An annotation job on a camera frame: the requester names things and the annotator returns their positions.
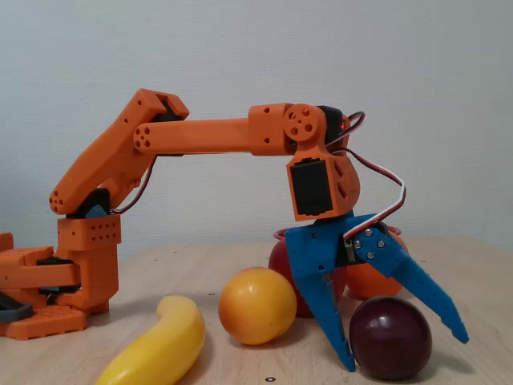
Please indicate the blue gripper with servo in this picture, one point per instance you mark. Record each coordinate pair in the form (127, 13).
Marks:
(317, 249)

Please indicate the dark purple toy plum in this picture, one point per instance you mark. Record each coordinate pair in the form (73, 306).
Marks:
(393, 341)

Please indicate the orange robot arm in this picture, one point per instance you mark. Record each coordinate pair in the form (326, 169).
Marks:
(208, 136)

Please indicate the orange robot base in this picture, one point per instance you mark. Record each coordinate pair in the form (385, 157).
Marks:
(40, 325)

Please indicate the red speckled bowl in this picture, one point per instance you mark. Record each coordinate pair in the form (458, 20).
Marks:
(279, 233)

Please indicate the orange toy orange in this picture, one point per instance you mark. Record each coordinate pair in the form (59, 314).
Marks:
(368, 284)

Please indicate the red toy apple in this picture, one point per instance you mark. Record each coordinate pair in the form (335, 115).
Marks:
(280, 264)

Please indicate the yellow orange toy peach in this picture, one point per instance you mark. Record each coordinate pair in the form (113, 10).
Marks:
(256, 306)

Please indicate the yellow toy banana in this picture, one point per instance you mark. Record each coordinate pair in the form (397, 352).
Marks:
(160, 349)

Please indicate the dark grey table clamp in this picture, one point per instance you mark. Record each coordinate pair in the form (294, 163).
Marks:
(16, 313)

